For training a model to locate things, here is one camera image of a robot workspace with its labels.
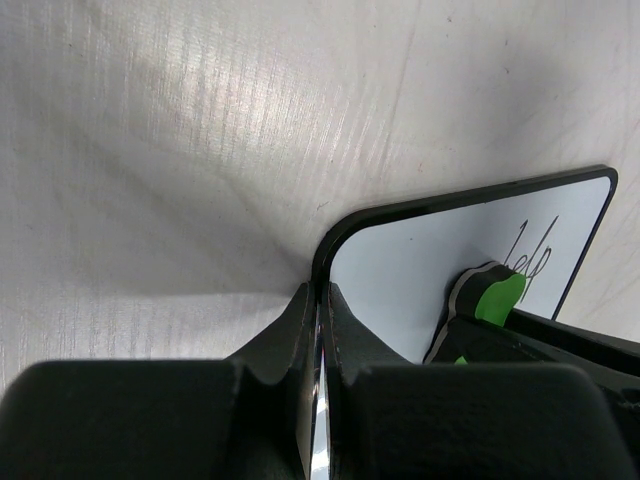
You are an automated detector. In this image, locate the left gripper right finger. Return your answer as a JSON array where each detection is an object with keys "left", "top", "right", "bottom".
[{"left": 327, "top": 285, "right": 639, "bottom": 479}]

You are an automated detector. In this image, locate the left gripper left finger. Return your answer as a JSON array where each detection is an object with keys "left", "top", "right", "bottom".
[{"left": 1, "top": 283, "right": 316, "bottom": 479}]

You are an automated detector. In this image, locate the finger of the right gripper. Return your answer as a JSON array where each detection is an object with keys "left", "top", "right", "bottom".
[
  {"left": 448, "top": 319, "right": 639, "bottom": 395},
  {"left": 507, "top": 310, "right": 639, "bottom": 365}
]

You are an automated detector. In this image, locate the green whiteboard eraser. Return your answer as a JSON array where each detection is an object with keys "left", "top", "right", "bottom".
[{"left": 423, "top": 261, "right": 527, "bottom": 364}]

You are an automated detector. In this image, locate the small black-framed whiteboard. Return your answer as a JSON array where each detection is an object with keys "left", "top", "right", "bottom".
[{"left": 312, "top": 165, "right": 618, "bottom": 479}]

